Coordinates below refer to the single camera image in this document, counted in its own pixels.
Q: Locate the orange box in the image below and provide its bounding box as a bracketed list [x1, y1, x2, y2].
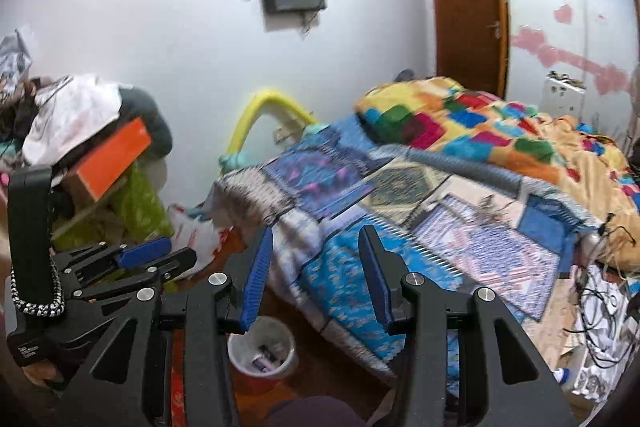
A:
[62, 117, 151, 208]

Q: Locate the white trash bucket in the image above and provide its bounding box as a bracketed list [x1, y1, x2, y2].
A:
[227, 315, 298, 381]

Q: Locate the brown wooden door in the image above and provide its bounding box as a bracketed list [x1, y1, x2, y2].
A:
[434, 0, 506, 96]

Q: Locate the pile of clothes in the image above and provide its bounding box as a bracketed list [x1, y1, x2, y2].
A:
[1, 31, 174, 251]

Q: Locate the colourful block blanket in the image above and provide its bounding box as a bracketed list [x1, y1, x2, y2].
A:
[355, 77, 639, 230]

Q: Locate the white electrical box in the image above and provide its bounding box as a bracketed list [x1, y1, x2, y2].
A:
[539, 70, 586, 120]

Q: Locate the patchwork patterned bedsheet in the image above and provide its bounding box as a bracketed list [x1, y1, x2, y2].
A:
[203, 117, 598, 383]

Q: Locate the yellow foam tube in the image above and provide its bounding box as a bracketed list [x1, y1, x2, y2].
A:
[218, 89, 323, 174]

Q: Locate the black cables bundle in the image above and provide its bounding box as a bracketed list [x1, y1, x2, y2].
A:
[562, 210, 640, 371]

